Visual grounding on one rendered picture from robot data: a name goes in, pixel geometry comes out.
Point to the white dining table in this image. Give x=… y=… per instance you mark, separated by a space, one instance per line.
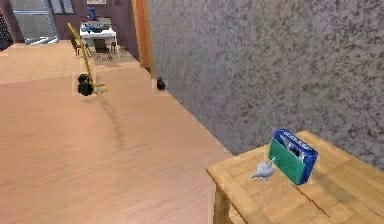
x=100 y=34

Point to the blue coffee maker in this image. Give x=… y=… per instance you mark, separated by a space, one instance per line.
x=92 y=13

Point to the small black doorstop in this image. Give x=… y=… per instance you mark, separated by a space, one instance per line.
x=161 y=84

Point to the small grey teapot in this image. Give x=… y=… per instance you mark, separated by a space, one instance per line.
x=265 y=170

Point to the yellow stick vacuum cleaner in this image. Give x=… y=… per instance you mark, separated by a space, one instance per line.
x=86 y=87

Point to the blue and green box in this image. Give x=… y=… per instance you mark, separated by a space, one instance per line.
x=290 y=163

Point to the dark wooden chair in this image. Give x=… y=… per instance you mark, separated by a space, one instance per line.
x=76 y=45
x=101 y=47

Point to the light wooden table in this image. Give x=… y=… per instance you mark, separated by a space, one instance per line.
x=336 y=196

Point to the window with white blinds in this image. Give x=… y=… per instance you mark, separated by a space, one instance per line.
x=62 y=6

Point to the grey glass room door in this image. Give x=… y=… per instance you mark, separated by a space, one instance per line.
x=33 y=20

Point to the black dotted panel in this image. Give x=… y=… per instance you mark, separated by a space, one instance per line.
x=4 y=31

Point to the orange wooden door frame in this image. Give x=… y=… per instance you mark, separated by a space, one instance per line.
x=143 y=33

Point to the framed wall picture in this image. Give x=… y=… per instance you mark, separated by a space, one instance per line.
x=96 y=1

